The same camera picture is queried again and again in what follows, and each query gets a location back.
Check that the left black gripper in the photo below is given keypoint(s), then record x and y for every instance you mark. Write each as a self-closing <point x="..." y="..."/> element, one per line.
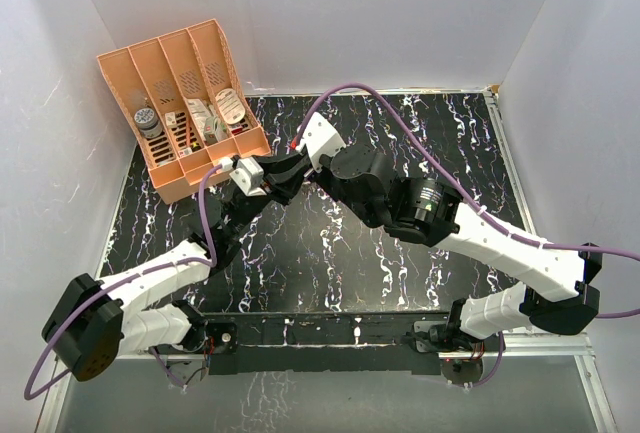
<point x="286" y="174"/>

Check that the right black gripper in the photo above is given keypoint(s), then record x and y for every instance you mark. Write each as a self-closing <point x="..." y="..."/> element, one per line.
<point x="321" y="178"/>

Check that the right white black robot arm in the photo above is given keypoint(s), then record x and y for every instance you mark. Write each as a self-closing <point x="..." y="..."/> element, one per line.
<point x="552" y="291"/>

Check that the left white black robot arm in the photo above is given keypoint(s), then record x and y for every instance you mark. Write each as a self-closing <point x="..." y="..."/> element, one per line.
<point x="95" y="321"/>

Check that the white paper packets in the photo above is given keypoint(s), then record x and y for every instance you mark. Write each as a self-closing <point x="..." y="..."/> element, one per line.
<point x="209" y="125"/>

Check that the white oval packet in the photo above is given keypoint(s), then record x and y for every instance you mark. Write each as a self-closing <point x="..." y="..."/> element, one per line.
<point x="230" y="106"/>

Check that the peach plastic desk organizer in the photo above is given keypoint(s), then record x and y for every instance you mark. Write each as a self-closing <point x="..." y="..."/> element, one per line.
<point x="161" y="73"/>

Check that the small white card box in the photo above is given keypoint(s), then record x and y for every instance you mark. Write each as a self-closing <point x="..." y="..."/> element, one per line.
<point x="171" y="120"/>

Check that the grey round tin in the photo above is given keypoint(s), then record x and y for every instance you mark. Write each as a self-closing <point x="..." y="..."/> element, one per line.
<point x="148" y="123"/>

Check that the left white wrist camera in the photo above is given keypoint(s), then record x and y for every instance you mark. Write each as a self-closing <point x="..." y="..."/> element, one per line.
<point x="246" y="173"/>

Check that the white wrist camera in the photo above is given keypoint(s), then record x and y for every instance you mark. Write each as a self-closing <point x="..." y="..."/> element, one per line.
<point x="319" y="138"/>
<point x="246" y="173"/>

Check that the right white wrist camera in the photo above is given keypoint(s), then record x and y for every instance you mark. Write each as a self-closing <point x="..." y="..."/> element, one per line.
<point x="319" y="138"/>

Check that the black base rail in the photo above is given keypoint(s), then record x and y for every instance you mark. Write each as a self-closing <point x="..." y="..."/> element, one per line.
<point x="318" y="342"/>

